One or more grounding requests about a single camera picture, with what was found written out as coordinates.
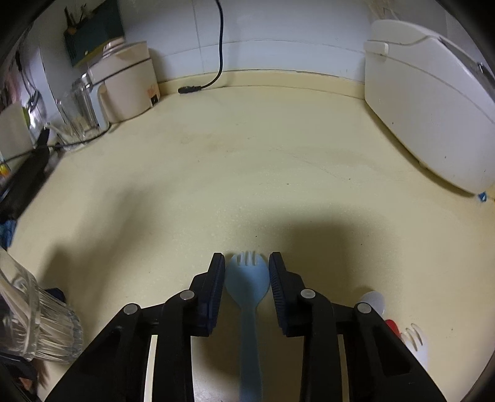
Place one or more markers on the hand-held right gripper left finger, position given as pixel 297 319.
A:
pixel 216 293

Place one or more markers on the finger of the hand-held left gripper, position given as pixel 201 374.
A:
pixel 56 295

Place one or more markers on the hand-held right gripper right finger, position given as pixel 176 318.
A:
pixel 277 293

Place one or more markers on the clear glass cup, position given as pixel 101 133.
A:
pixel 42 324

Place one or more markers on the blue plastic spork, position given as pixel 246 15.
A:
pixel 247 278

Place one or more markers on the small white plastic spoon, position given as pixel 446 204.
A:
pixel 374 302

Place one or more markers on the red plastic spatula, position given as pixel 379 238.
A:
pixel 391 327

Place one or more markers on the blue cloth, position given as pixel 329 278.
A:
pixel 7 234

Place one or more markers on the black electric griddle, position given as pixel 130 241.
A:
pixel 23 177

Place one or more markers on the white plastic spork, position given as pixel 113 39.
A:
pixel 415 348

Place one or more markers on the cream plastic cutting board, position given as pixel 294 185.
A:
pixel 15 131

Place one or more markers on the glass measuring cup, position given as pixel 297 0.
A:
pixel 71 123

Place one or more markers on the glass jar with metal lid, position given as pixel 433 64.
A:
pixel 87 104

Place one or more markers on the beige electric pot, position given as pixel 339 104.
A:
pixel 127 81

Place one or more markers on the small blue scrap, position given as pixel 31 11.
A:
pixel 482 196

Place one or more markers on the white rice cooker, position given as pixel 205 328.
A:
pixel 433 100

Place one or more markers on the green wall utensil holder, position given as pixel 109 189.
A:
pixel 94 34

